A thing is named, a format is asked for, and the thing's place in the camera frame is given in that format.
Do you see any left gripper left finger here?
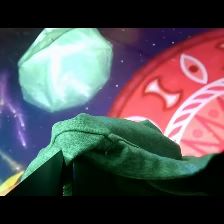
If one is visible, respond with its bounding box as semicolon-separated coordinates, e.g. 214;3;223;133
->
9;150;65;197

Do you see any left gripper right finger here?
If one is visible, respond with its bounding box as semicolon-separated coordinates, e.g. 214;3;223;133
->
72;156;158;197

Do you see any green garment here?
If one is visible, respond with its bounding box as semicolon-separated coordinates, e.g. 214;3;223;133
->
20;112;224;197

